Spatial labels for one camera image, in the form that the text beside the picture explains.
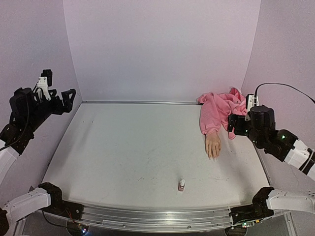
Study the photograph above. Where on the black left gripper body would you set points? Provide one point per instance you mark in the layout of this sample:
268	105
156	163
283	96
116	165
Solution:
38	115

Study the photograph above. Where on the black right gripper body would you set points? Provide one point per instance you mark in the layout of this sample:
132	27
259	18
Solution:
237	124

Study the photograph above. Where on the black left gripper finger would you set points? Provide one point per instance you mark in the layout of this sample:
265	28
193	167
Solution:
53	93
68	99

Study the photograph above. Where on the pink nail polish bottle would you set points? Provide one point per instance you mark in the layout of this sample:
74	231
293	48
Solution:
181	187

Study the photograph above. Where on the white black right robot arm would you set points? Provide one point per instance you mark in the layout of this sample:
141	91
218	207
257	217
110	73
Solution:
289	163

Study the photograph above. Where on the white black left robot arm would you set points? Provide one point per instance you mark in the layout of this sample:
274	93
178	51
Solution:
25	153

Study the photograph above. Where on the mannequin hand with long nails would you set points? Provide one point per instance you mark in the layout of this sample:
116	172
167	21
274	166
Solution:
213	145

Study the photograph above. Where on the pink zip hoodie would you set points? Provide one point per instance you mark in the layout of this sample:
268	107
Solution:
215	109

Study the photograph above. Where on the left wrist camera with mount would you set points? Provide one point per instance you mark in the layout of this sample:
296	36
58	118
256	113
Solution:
44	83

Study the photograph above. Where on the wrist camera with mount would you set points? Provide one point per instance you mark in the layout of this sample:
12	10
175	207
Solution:
44	83
252	102

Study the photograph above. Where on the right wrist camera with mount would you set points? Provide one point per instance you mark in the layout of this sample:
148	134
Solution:
252	102

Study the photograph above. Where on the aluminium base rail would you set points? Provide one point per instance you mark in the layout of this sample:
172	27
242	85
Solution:
98	219

